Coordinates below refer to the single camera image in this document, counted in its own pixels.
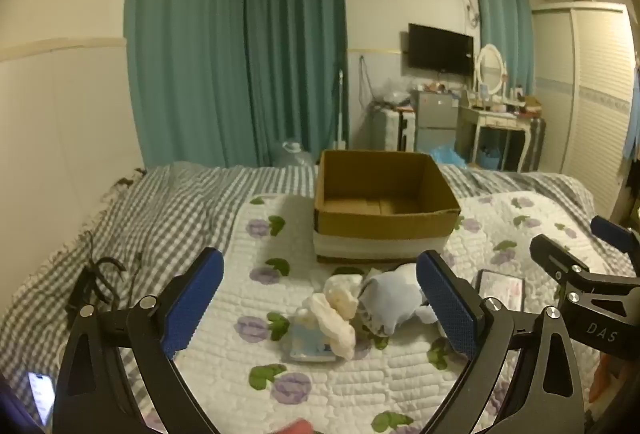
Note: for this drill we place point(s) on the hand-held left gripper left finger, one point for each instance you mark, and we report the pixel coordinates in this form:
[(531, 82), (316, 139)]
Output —
[(192, 301)]

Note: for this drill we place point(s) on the white dressing table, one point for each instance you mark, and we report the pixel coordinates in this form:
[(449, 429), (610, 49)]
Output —
[(487, 118)]

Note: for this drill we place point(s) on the white cloth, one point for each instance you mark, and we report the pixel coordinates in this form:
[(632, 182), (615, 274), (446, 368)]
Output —
[(335, 326)]

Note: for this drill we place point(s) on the clutter of cosmetics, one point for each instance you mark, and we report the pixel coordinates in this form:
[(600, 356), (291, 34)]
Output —
[(505, 101)]

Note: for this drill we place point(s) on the blue basket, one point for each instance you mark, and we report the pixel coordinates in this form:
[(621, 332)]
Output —
[(489, 158)]

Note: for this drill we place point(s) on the blue plastic bag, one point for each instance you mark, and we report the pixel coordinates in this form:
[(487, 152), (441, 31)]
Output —
[(447, 156)]

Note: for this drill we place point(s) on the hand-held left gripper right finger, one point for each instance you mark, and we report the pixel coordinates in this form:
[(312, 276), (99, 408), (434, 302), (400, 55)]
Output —
[(447, 304)]

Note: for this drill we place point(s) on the white suitcase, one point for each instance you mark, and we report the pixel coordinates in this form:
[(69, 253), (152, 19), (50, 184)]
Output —
[(392, 128)]

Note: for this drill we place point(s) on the grey checked chair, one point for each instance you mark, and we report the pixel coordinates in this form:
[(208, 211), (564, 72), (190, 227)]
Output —
[(536, 138)]

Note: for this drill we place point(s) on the light blue cloth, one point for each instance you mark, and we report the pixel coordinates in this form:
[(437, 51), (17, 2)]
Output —
[(392, 296)]

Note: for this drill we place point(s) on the pink object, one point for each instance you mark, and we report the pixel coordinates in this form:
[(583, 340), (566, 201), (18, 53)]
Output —
[(297, 428)]

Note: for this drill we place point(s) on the white oval mirror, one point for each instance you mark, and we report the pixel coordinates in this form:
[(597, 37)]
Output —
[(491, 68)]

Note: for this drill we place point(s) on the teal curtain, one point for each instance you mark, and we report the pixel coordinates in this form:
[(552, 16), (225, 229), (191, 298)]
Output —
[(502, 23), (295, 48), (185, 43)]

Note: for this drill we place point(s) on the black packet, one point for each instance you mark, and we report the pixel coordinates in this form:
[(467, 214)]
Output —
[(500, 289)]

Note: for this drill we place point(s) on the brown cardboard box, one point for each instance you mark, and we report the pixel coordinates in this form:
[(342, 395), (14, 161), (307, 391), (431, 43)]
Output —
[(380, 226)]

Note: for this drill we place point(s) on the orange cloth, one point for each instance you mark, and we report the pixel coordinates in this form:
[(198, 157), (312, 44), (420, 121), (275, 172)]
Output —
[(602, 379)]

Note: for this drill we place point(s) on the blue white tissue packet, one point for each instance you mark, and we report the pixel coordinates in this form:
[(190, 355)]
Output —
[(305, 341)]

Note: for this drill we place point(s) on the black wall television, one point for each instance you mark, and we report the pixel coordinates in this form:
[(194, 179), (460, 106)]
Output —
[(440, 48)]

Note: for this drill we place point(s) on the grey checked bedsheet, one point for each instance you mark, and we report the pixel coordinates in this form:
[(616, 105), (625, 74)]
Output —
[(165, 214)]

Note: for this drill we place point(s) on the clear plastic bag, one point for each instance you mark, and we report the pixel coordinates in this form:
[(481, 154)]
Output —
[(392, 92)]

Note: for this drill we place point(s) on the grey mini fridge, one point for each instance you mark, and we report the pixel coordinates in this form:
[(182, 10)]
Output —
[(436, 118)]

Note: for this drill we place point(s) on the white wardrobe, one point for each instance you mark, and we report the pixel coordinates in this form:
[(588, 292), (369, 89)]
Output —
[(590, 103)]

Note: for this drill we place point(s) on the smartphone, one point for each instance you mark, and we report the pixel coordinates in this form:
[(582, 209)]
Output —
[(41, 396)]

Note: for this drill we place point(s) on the clear water jug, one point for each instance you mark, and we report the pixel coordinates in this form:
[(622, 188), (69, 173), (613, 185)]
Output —
[(295, 156)]

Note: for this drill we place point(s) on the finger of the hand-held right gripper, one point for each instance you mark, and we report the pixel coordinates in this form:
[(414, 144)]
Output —
[(610, 230), (555, 256)]

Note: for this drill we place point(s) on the floral white quilt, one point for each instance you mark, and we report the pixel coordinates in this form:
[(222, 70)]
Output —
[(280, 379)]

